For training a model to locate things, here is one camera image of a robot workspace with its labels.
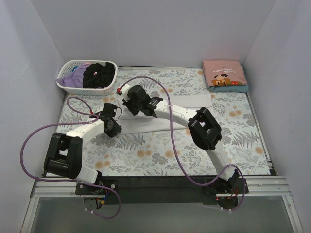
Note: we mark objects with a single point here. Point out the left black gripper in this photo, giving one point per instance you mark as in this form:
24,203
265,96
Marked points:
114,129

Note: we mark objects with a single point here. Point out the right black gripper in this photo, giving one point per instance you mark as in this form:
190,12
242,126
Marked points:
131,103

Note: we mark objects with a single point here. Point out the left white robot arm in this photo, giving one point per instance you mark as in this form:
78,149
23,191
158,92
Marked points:
64,155

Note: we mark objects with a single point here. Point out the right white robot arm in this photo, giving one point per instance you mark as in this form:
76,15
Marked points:
203,127

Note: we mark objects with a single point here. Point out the floral table mat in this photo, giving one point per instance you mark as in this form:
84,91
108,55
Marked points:
174,153

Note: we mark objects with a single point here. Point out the black garment in basket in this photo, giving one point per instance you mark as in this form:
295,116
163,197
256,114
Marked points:
98,76

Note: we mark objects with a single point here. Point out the white plastic laundry basket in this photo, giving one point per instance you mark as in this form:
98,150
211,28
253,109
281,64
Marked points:
70,65

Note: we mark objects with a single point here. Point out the purple garment in basket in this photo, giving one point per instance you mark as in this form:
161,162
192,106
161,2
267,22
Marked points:
75,78

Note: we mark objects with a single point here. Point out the folded pink t shirt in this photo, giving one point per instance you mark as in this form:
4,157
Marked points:
223,73

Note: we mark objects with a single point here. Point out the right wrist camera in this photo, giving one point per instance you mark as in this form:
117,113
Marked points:
123,91

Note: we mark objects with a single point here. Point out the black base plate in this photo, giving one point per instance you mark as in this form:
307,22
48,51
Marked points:
164,190

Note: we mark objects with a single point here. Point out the aluminium frame rail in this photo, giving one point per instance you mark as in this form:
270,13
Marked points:
257,186

